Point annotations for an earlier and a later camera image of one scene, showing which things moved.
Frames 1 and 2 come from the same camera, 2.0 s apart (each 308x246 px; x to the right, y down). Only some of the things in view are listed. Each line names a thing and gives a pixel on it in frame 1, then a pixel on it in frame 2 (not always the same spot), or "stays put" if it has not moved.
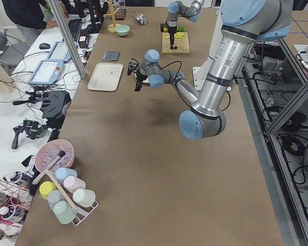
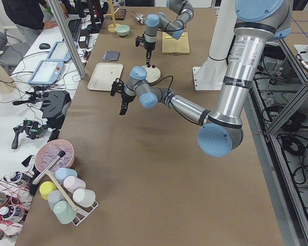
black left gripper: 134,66 → 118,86
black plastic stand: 54,107 stays put
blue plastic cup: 62,172 stays put
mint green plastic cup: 64,212 stays put
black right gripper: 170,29 → 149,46
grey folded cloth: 111,55 stays put
